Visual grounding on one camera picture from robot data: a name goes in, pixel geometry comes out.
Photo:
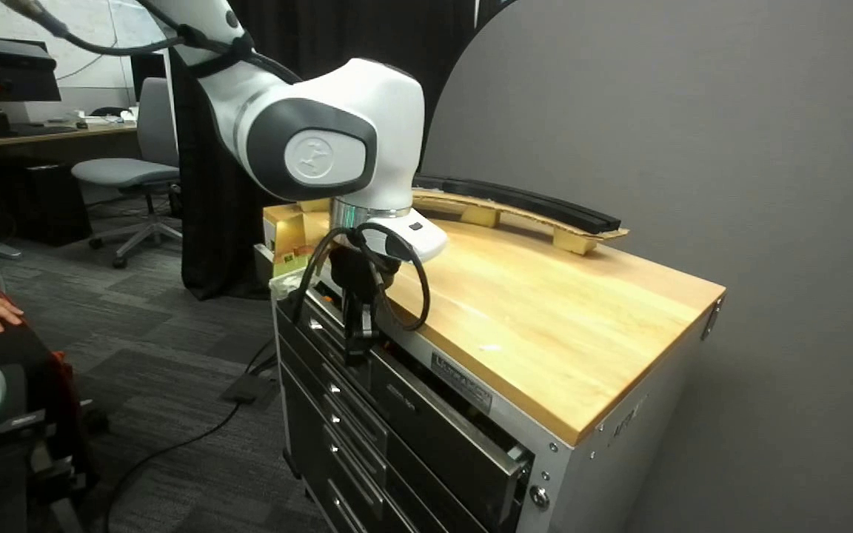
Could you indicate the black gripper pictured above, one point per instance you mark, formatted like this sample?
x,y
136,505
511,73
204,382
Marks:
x,y
361,274

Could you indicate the grey metal tool drawer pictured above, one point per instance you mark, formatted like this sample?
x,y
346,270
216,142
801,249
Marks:
x,y
428,434

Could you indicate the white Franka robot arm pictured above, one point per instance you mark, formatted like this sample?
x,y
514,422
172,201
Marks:
x,y
346,127

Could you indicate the silver cabinet lock cylinder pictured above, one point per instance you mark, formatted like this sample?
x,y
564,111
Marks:
x,y
539,496

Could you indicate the grey office chair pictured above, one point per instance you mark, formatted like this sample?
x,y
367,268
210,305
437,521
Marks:
x,y
140,169

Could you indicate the grey tool cabinet wooden top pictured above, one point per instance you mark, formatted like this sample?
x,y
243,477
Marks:
x,y
622,463

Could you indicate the black computer monitor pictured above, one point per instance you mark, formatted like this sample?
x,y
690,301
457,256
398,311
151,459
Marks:
x,y
145,77

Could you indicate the black box under desk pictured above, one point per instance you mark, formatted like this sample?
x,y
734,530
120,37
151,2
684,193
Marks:
x,y
52,201

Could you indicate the black red padded seat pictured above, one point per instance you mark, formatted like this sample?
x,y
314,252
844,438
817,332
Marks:
x,y
20,394

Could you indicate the wooden office desk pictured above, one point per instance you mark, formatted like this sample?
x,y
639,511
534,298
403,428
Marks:
x,y
41,136

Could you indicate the black desktop machine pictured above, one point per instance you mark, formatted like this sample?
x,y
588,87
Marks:
x,y
0,70

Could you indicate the wood-coloured wrist camera box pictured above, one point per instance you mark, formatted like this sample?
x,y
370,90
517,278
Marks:
x,y
293,237

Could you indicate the curved wooden rail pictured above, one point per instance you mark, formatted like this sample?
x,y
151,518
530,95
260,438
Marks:
x,y
576,240

